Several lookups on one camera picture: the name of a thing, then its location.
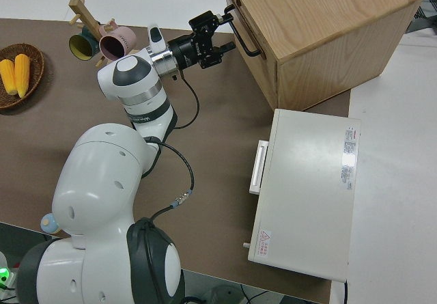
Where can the dark teal mug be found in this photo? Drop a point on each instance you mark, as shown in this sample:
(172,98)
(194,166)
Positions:
(80,46)

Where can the pink mug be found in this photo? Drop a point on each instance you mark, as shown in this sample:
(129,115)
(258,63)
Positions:
(114,46)

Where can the light wooden drawer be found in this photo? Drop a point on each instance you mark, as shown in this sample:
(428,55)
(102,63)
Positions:
(266,75)

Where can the brown wicker basket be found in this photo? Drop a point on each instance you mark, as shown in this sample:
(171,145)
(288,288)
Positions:
(35,65)

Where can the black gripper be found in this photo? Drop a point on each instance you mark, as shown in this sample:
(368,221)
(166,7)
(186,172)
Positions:
(191,51)

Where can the white device green light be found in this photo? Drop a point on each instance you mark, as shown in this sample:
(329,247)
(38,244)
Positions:
(5,271)

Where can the small blue round lid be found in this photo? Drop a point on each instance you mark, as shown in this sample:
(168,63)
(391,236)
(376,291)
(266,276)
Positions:
(49,223)

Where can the cream toaster oven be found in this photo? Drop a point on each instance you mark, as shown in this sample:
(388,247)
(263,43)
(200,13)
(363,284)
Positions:
(307,188)

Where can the yellow corn cob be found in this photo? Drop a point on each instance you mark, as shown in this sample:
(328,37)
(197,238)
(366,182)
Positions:
(7,76)
(22,75)

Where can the light wooden cabinet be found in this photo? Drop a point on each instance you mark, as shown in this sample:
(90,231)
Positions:
(324,10)

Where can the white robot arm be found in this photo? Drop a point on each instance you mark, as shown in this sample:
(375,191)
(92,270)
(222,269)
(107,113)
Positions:
(102,174)

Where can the wooden mug tree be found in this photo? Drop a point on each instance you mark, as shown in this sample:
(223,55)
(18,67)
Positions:
(87,15)

